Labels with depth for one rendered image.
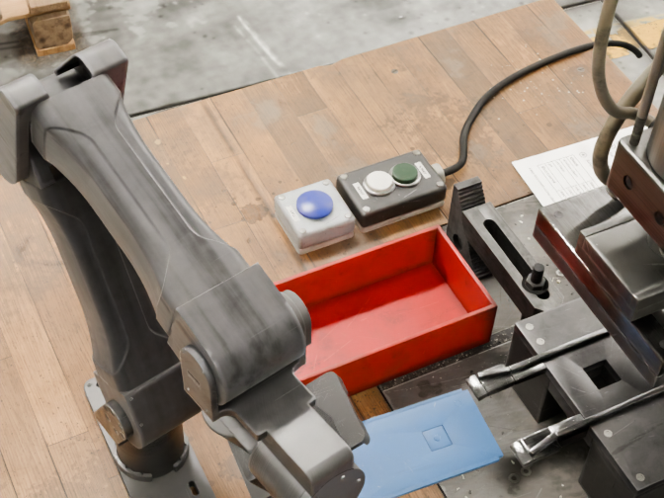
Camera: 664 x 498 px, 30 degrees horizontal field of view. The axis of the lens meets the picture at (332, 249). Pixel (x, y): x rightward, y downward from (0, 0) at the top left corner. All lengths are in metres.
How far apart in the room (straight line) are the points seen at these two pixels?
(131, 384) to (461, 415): 0.29
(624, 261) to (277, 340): 0.31
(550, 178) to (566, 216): 0.37
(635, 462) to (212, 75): 1.96
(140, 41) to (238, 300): 2.23
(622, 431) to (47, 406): 0.54
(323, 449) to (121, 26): 2.32
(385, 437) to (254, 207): 0.40
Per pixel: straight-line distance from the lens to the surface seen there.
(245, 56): 2.96
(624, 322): 1.02
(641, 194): 0.95
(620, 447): 1.13
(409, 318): 1.28
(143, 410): 1.05
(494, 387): 1.14
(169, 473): 1.17
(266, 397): 0.85
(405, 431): 1.09
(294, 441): 0.83
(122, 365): 1.03
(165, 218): 0.84
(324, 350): 1.25
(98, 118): 0.88
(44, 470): 1.20
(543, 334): 1.19
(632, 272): 0.99
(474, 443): 1.10
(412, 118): 1.50
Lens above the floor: 1.91
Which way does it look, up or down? 49 degrees down
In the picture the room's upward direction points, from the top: 3 degrees clockwise
